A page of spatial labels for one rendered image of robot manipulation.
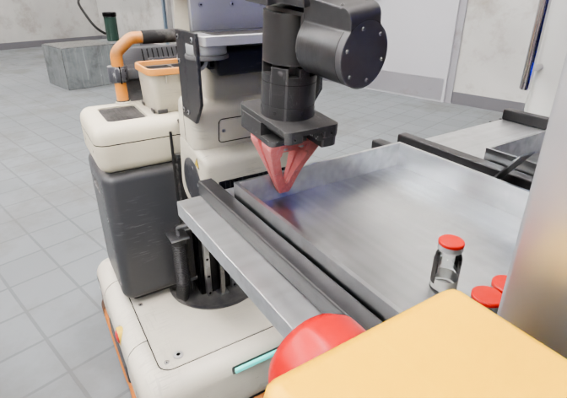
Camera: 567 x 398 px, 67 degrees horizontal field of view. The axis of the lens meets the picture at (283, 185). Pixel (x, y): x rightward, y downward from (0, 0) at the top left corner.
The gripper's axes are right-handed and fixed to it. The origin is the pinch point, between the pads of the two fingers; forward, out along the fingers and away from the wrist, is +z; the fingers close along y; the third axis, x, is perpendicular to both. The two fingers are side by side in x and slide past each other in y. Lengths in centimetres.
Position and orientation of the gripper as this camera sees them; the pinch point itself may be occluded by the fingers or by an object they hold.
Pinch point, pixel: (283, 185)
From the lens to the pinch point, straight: 51.2
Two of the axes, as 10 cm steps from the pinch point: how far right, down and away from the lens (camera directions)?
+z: -0.5, 8.7, 4.9
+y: 5.3, 4.4, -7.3
